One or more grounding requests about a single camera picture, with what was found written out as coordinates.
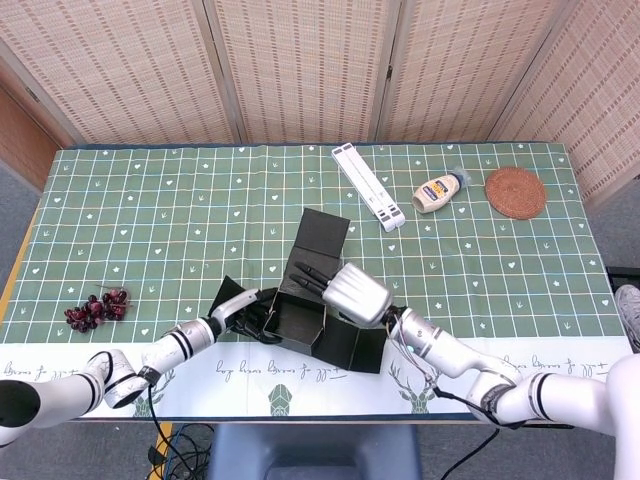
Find folding bamboo screen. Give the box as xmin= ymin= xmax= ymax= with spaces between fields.
xmin=0 ymin=0 xmax=640 ymax=206

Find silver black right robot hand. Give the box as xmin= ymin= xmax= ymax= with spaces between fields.
xmin=289 ymin=259 xmax=394 ymax=329

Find white folding plastic stand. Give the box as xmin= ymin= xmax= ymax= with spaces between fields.
xmin=331 ymin=143 xmax=407 ymax=233

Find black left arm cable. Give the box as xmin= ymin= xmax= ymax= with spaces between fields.
xmin=147 ymin=384 xmax=171 ymax=480

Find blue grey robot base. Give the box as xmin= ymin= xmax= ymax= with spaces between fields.
xmin=207 ymin=423 xmax=422 ymax=480

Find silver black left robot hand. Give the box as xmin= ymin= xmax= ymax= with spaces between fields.
xmin=207 ymin=287 xmax=281 ymax=346

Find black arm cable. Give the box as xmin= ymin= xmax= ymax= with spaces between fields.
xmin=147 ymin=384 xmax=171 ymax=480
xmin=434 ymin=387 xmax=526 ymax=480

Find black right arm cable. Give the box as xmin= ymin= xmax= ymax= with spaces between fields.
xmin=434 ymin=387 xmax=526 ymax=480

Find grey sneaker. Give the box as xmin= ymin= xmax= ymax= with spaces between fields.
xmin=613 ymin=284 xmax=640 ymax=354

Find round woven rattan coaster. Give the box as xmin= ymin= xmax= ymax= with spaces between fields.
xmin=484 ymin=167 xmax=547 ymax=220

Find tangled floor cables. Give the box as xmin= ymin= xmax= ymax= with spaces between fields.
xmin=147 ymin=423 xmax=214 ymax=480

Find brown wooden door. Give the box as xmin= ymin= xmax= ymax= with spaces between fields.
xmin=0 ymin=84 xmax=66 ymax=194

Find dark red grape bunch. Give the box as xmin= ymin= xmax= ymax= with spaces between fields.
xmin=63 ymin=283 xmax=132 ymax=332

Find mayonnaise squeeze bottle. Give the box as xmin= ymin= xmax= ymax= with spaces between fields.
xmin=411 ymin=167 xmax=472 ymax=215

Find green checked tablecloth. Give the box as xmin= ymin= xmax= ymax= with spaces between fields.
xmin=0 ymin=143 xmax=632 ymax=420

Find black foldable cardboard box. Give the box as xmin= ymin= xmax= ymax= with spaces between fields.
xmin=208 ymin=208 xmax=389 ymax=375

